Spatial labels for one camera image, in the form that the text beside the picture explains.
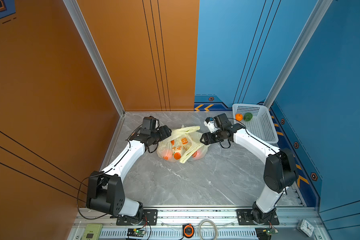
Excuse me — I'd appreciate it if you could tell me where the printed translucent plastic bag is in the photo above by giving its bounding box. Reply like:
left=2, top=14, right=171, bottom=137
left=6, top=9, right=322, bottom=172
left=156, top=126, right=209, bottom=164

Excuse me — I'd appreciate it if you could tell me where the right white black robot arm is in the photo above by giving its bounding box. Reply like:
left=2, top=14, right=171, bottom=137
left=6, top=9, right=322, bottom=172
left=200, top=121, right=298, bottom=225

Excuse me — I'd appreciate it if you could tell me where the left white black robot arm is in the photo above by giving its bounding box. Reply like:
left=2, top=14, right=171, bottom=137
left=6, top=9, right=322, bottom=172
left=86, top=125, right=172, bottom=224

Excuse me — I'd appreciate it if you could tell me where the orange fruit in basket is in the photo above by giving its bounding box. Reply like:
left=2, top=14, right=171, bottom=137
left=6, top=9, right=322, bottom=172
left=235, top=114, right=244, bottom=122

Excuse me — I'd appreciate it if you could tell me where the green fruit in basket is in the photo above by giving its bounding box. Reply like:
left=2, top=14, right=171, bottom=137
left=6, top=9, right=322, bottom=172
left=243, top=113, right=253, bottom=122

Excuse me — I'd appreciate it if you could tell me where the white plastic basket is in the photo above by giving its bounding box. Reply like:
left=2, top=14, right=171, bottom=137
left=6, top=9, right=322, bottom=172
left=232, top=104, right=279, bottom=144

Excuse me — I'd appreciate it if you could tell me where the orange black tape measure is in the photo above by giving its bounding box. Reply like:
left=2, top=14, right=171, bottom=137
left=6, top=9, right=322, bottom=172
left=183, top=224, right=195, bottom=239

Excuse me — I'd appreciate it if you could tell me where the left green circuit board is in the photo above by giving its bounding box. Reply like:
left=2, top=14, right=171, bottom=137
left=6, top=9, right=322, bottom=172
left=127, top=228, right=148, bottom=240

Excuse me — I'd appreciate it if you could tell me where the right circuit board module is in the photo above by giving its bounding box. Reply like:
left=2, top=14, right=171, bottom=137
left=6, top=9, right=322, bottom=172
left=255, top=228, right=279, bottom=240

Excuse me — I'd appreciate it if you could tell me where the white desk clock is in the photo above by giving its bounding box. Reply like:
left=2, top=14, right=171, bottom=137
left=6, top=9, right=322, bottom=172
left=297, top=219, right=315, bottom=238

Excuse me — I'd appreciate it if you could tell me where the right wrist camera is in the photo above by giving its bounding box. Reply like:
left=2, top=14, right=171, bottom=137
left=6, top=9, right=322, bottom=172
left=204, top=114, right=232, bottom=133

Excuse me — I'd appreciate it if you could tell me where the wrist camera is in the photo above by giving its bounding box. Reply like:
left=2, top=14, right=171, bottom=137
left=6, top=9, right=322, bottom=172
left=204, top=114, right=232, bottom=133
left=142, top=116, right=160, bottom=130

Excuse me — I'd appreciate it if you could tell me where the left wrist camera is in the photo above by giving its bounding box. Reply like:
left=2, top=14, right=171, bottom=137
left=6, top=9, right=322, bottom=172
left=142, top=116, right=160, bottom=130

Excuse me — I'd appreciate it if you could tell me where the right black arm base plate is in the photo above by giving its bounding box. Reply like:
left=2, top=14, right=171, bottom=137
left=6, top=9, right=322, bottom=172
left=236, top=208, right=280, bottom=226

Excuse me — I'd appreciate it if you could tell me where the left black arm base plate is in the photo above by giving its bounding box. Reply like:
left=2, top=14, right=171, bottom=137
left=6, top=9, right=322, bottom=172
left=117, top=209, right=158, bottom=226

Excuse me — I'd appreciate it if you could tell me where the white coiled cable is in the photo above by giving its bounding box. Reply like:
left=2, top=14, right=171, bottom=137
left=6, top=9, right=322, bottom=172
left=197, top=219, right=219, bottom=240

